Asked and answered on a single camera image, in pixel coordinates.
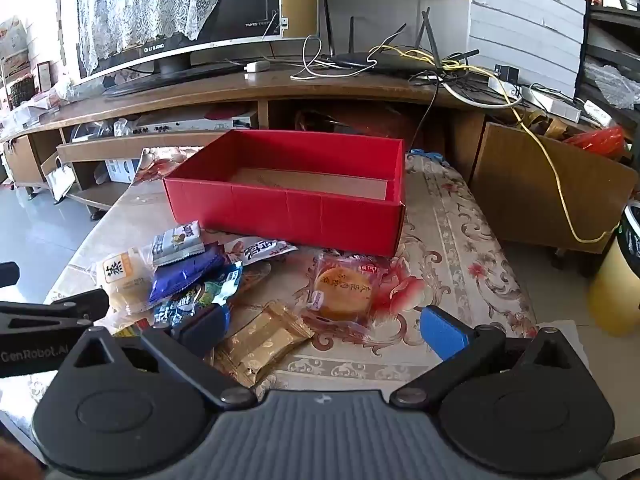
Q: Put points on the round pastry clear packet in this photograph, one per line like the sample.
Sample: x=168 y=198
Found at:
x=342 y=290

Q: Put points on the black power adapter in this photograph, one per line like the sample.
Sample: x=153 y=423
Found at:
x=506 y=72

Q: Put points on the black television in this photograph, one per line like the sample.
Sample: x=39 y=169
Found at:
x=240 y=0

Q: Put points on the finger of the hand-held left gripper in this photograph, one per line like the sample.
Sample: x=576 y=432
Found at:
x=75 y=305
x=7 y=275

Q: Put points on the wooden television cabinet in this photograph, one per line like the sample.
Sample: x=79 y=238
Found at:
x=200 y=92

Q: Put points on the gold snack packet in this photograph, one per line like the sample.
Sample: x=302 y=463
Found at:
x=260 y=340

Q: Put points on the blue foam mat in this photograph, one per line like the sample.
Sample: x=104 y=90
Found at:
x=425 y=155

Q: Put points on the small white charger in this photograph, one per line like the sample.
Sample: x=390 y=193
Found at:
x=256 y=66

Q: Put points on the picture frame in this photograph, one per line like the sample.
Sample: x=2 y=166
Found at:
x=45 y=75

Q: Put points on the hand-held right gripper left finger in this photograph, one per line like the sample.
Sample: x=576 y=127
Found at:
x=202 y=329

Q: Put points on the white carton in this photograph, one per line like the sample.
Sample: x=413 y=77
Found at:
x=122 y=170

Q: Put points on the yellow white cake packet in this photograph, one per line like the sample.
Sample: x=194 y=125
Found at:
x=122 y=275

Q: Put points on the blue foil snack packet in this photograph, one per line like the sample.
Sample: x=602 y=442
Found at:
x=185 y=272

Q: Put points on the yellow bucket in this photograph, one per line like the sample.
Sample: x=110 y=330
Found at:
x=612 y=295

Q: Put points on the silver media player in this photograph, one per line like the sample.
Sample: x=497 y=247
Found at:
x=190 y=124

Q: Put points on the green blue snack packet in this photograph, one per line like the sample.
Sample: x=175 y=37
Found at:
x=200 y=294

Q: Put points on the black router with antennas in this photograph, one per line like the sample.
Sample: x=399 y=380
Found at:
x=380 y=60

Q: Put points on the red plastic bag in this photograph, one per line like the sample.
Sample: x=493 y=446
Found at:
x=597 y=140

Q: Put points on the white power strip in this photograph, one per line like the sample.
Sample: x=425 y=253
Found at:
x=545 y=102

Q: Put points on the grey white snack packet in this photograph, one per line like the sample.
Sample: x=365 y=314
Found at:
x=175 y=242

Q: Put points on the dark storage shelf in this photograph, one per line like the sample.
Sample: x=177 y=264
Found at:
x=607 y=35

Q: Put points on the white lace cloth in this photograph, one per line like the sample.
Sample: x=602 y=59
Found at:
x=140 y=0

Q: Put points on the red cardboard box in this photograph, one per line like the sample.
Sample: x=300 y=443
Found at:
x=300 y=215

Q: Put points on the red white snack packet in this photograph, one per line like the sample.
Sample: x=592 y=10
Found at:
x=260 y=250

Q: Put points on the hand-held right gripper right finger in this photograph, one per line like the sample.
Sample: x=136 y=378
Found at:
x=441 y=332

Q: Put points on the gold foil wrapper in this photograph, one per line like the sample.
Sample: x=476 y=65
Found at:
x=542 y=122

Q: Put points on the red flat object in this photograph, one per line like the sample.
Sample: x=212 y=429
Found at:
x=232 y=112

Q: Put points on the small yellow snack packet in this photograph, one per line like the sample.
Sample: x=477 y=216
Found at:
x=132 y=331

